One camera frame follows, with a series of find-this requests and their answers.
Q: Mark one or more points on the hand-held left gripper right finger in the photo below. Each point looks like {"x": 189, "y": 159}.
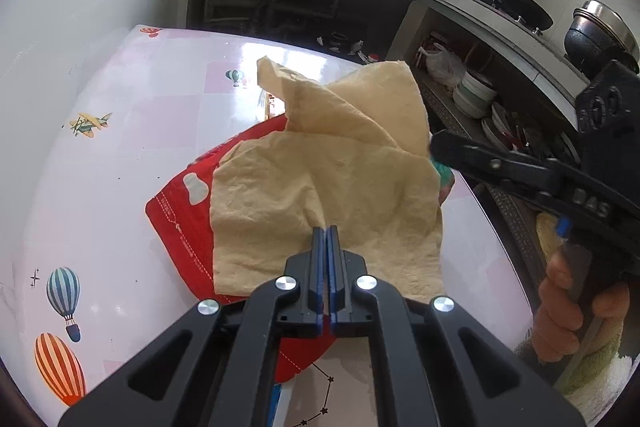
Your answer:
{"x": 334, "y": 272}

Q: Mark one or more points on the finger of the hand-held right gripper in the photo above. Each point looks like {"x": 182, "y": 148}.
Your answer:
{"x": 495, "y": 169}

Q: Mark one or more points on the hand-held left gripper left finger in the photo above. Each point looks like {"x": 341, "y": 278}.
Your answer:
{"x": 317, "y": 272}

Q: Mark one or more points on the green snack bag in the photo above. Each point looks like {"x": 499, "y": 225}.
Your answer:
{"x": 445, "y": 179}

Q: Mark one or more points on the beige cloth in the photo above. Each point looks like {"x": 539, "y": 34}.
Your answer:
{"x": 325, "y": 187}

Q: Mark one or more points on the red plastic packet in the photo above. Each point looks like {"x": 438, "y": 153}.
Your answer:
{"x": 180, "y": 217}

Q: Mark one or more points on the person's right hand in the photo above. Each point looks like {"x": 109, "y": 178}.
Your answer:
{"x": 555, "y": 322}

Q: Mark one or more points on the stack of plates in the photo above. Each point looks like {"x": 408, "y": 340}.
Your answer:
{"x": 500, "y": 127}

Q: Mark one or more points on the pile of kitchen utensils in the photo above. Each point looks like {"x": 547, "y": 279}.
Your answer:
{"x": 530, "y": 139}

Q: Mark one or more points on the stack of bowls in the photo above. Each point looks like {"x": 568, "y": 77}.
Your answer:
{"x": 472, "y": 99}

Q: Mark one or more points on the yellow plastic bag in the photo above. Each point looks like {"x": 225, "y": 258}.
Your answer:
{"x": 545, "y": 232}

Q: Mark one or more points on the steel pot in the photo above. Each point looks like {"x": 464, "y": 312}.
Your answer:
{"x": 595, "y": 39}

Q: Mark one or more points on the constellation print packet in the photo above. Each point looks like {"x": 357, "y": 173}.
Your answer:
{"x": 330, "y": 382}

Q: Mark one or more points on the white plastic bag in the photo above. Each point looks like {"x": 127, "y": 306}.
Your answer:
{"x": 442, "y": 64}

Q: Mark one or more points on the black wok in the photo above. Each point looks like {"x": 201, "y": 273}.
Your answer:
{"x": 525, "y": 9}

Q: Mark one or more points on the black pot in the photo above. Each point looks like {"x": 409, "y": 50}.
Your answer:
{"x": 339, "y": 38}

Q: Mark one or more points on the low white table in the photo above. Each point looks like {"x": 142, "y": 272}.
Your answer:
{"x": 125, "y": 107}

